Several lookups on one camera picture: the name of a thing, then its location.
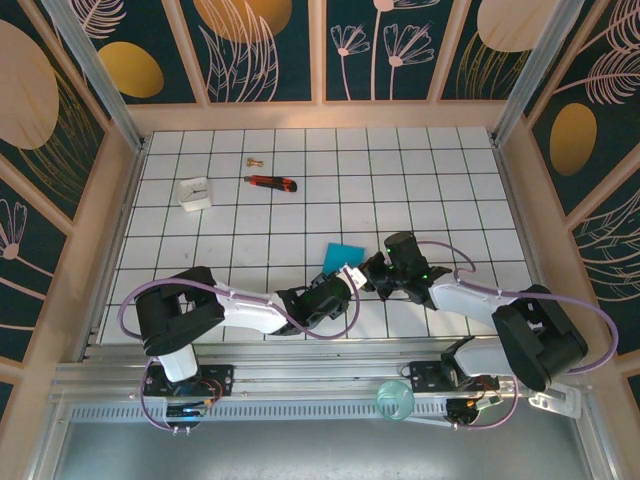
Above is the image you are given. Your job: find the blue cloth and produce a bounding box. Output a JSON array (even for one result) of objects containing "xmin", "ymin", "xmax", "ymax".
[{"xmin": 321, "ymin": 242, "xmax": 366, "ymax": 275}]

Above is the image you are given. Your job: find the white square clock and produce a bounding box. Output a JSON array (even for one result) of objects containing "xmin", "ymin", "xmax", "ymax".
[{"xmin": 178, "ymin": 177, "xmax": 214, "ymax": 214}]

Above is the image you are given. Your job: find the red black utility knife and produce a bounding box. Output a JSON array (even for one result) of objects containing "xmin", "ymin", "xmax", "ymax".
[{"xmin": 243, "ymin": 174, "xmax": 299, "ymax": 194}]

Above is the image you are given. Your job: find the clear green plastic cup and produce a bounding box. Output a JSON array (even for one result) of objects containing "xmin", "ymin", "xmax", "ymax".
[{"xmin": 375, "ymin": 379, "xmax": 416, "ymax": 422}]

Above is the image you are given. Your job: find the black electronics module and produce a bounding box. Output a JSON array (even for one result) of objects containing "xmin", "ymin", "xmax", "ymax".
[
  {"xmin": 446, "ymin": 397, "xmax": 504, "ymax": 431},
  {"xmin": 164, "ymin": 399, "xmax": 211, "ymax": 434}
]

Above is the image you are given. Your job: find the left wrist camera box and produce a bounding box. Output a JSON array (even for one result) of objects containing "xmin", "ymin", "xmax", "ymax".
[{"xmin": 343, "ymin": 266, "xmax": 370, "ymax": 292}]

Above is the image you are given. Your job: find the aluminium frame beam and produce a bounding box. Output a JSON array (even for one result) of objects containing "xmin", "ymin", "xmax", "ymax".
[{"xmin": 49, "ymin": 339, "xmax": 594, "ymax": 404}]

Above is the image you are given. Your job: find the slotted metal cable tray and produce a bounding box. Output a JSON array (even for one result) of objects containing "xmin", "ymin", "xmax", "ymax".
[{"xmin": 67, "ymin": 399, "xmax": 451, "ymax": 424}]

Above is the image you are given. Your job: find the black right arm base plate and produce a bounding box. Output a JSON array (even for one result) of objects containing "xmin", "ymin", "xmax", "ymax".
[{"xmin": 408, "ymin": 359, "xmax": 501, "ymax": 396}]

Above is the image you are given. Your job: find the aluminium side rail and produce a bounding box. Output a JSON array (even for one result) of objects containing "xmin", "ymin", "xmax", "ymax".
[
  {"xmin": 74, "ymin": 137, "xmax": 151, "ymax": 361},
  {"xmin": 492, "ymin": 139, "xmax": 569, "ymax": 351}
]

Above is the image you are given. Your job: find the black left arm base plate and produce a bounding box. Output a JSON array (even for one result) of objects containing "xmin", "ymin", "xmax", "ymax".
[{"xmin": 143, "ymin": 363, "xmax": 236, "ymax": 399}]

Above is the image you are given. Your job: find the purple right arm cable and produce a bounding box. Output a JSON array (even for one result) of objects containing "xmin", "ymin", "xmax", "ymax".
[{"xmin": 409, "ymin": 240, "xmax": 621, "ymax": 431}]

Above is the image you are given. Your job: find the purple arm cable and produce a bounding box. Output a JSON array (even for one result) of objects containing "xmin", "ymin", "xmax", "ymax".
[
  {"xmin": 409, "ymin": 240, "xmax": 621, "ymax": 431},
  {"xmin": 119, "ymin": 267, "xmax": 364, "ymax": 435}
]

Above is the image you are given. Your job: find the white flower teal wall panel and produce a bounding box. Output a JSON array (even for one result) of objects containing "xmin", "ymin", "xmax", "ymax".
[{"xmin": 322, "ymin": 0, "xmax": 454, "ymax": 104}]

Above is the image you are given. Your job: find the yellow oval fern wall panel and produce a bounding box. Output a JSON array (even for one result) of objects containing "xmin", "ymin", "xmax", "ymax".
[{"xmin": 524, "ymin": 0, "xmax": 640, "ymax": 216}]

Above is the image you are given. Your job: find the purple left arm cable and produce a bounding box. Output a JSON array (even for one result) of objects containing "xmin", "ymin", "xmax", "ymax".
[{"xmin": 119, "ymin": 267, "xmax": 364, "ymax": 435}]

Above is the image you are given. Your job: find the white fern teal wall panel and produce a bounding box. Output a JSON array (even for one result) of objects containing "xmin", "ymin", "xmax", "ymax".
[{"xmin": 569, "ymin": 184, "xmax": 640, "ymax": 359}]

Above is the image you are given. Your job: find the white plastic bracket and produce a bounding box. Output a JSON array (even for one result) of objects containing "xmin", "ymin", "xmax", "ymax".
[{"xmin": 537, "ymin": 383, "xmax": 584, "ymax": 419}]

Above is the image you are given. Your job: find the aluminium corner post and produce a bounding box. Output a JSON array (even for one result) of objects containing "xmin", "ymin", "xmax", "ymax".
[
  {"xmin": 492, "ymin": 0, "xmax": 586, "ymax": 146},
  {"xmin": 39, "ymin": 0, "xmax": 149, "ymax": 151}
]

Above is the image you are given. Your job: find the orange circle leaf wall panel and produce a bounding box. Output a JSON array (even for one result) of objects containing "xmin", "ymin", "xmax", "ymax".
[{"xmin": 179, "ymin": 0, "xmax": 319, "ymax": 105}]

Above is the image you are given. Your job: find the beige circle teal wall panel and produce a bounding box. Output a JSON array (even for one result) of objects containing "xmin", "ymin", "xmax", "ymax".
[{"xmin": 439, "ymin": 0, "xmax": 546, "ymax": 101}]

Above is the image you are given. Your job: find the yellow oval leaf wall panel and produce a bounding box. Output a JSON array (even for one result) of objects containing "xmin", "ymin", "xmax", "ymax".
[{"xmin": 82, "ymin": 0, "xmax": 209, "ymax": 106}]

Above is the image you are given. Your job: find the white tulip teal wall panel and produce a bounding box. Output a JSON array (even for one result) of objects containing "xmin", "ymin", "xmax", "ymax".
[{"xmin": 0, "ymin": 174, "xmax": 71, "ymax": 369}]

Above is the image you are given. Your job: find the large beige circle wall panel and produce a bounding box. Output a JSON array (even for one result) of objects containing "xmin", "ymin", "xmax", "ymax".
[{"xmin": 0, "ymin": 0, "xmax": 111, "ymax": 224}]

